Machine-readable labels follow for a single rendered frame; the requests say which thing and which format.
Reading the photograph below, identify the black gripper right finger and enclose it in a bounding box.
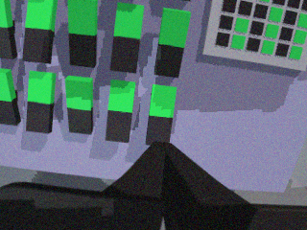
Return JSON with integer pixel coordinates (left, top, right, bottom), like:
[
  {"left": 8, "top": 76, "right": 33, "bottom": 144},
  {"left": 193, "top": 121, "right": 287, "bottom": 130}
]
[{"left": 161, "top": 142, "right": 307, "bottom": 230}]

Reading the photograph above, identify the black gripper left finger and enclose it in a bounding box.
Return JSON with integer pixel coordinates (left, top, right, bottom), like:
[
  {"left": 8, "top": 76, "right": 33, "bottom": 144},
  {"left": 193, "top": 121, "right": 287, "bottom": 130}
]
[{"left": 0, "top": 141, "right": 166, "bottom": 230}]

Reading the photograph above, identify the lavender panel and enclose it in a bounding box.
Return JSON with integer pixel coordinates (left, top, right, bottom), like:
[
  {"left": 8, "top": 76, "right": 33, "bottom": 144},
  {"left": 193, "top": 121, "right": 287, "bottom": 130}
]
[{"left": 0, "top": 0, "right": 307, "bottom": 193}]

